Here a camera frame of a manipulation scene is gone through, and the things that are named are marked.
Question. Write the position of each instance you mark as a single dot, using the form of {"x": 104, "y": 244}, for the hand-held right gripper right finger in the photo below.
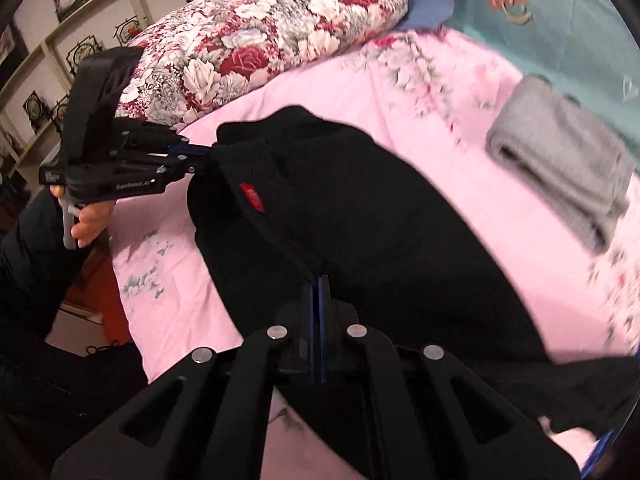
{"x": 340, "y": 327}

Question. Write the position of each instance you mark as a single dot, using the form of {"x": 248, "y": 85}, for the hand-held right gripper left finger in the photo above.
{"x": 295, "y": 327}

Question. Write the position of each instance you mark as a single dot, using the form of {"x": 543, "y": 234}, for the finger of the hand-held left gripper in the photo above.
{"x": 180, "y": 166}
{"x": 192, "y": 148}

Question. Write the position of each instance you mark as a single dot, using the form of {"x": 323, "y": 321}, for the black pants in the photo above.
{"x": 350, "y": 200}

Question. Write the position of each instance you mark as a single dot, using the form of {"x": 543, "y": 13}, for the person's left forearm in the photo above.
{"x": 35, "y": 270}

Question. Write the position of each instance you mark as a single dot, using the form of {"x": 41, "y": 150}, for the grey folded pants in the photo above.
{"x": 555, "y": 160}

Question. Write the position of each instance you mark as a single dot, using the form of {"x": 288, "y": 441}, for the person's left hand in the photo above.
{"x": 95, "y": 217}

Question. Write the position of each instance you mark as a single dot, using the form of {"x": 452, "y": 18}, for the group of framed decorative plates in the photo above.
{"x": 67, "y": 0}

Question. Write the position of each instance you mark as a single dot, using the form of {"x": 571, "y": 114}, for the red white floral quilt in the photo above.
{"x": 260, "y": 25}

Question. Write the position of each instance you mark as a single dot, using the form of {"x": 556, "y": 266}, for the pink floral bedsheet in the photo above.
{"x": 400, "y": 100}

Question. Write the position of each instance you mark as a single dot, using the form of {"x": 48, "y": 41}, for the person's dark jacket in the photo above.
{"x": 60, "y": 400}

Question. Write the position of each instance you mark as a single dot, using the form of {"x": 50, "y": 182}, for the teal heart print pillowcase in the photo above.
{"x": 575, "y": 25}

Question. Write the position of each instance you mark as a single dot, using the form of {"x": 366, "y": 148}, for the white wall shelf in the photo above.
{"x": 50, "y": 57}

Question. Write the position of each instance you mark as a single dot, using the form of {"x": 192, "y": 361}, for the wooden bed frame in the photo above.
{"x": 95, "y": 290}

